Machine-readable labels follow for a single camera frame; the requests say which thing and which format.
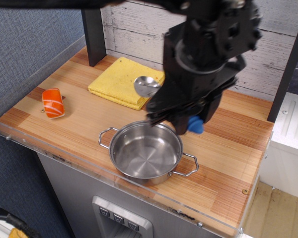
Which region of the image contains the white toy sink unit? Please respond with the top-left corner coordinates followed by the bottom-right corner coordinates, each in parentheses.
top-left (259, 93), bottom-right (298, 197)

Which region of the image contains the grey toy kitchen cabinet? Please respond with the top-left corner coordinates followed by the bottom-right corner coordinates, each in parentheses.
top-left (38, 154), bottom-right (217, 238)

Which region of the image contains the clear acrylic table guard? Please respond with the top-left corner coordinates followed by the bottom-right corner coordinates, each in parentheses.
top-left (0, 49), bottom-right (272, 237)

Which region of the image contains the silver button control panel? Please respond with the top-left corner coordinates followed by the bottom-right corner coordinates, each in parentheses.
top-left (92, 195), bottom-right (153, 238)

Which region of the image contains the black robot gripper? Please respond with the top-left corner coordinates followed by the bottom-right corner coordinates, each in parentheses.
top-left (147, 18), bottom-right (246, 135)

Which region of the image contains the blue handled metal spoon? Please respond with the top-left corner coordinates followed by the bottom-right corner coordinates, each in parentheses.
top-left (134, 76), bottom-right (204, 134)

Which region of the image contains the black vertical post right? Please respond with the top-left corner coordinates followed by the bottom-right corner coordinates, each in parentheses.
top-left (267, 33), bottom-right (298, 122)

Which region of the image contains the black vertical post left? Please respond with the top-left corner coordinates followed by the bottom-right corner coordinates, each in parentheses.
top-left (81, 9), bottom-right (107, 66)

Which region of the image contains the orange salmon sushi toy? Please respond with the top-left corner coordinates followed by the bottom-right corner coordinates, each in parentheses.
top-left (42, 88), bottom-right (65, 119)

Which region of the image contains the black and yellow cable bundle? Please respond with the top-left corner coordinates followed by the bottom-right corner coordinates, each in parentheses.
top-left (0, 207), bottom-right (40, 238)

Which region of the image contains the black vertical post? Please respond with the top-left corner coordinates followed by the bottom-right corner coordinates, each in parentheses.
top-left (267, 33), bottom-right (298, 122)
top-left (81, 9), bottom-right (107, 66)

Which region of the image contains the yellow folded towel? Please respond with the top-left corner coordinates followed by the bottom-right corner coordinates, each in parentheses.
top-left (88, 57), bottom-right (165, 110)

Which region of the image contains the stainless steel pot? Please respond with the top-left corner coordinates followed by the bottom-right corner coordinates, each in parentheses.
top-left (98, 121), bottom-right (199, 186)

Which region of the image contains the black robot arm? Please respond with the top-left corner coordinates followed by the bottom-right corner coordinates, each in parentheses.
top-left (0, 0), bottom-right (262, 135)

